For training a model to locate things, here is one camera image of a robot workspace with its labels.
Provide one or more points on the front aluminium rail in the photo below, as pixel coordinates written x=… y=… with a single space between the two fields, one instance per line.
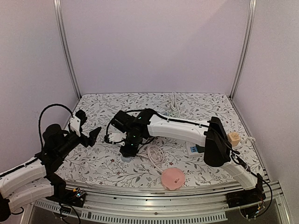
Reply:
x=189 y=205

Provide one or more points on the beige cube socket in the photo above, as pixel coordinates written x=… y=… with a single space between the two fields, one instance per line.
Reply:
x=234 y=138

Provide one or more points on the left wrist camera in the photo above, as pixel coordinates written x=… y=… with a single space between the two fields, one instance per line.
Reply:
x=76 y=122

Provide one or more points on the aluminium frame post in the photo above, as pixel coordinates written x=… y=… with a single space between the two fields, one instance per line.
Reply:
x=244 y=50
x=65 y=47

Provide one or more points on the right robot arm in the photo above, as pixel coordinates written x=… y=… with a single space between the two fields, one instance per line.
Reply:
x=210 y=135

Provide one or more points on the right aluminium frame post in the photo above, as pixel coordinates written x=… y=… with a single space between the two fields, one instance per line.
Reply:
x=244 y=50

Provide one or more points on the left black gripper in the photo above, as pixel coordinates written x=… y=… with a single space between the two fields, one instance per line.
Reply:
x=92 y=138

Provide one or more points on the pink round power strip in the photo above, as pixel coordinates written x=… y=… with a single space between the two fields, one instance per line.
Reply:
x=171 y=178

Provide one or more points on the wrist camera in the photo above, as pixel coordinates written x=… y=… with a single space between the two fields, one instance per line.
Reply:
x=115 y=138
x=76 y=122

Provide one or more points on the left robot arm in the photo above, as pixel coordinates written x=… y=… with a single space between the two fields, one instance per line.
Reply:
x=36 y=178

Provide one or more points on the floral table mat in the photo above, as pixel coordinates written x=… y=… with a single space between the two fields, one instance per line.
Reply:
x=102 y=163

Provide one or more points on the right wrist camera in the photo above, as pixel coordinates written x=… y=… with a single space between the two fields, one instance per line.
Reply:
x=115 y=138

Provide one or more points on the white multicolour power strip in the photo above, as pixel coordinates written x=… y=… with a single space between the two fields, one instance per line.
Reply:
x=191 y=151

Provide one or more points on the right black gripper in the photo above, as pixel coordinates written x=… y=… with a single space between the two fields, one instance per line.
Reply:
x=128 y=152

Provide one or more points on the dark green cube socket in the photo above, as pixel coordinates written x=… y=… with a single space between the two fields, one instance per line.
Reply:
x=200 y=149

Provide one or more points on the light blue power strip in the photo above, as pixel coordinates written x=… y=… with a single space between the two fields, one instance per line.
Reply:
x=127 y=159

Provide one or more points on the left aluminium frame post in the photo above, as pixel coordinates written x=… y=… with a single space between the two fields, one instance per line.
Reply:
x=65 y=47

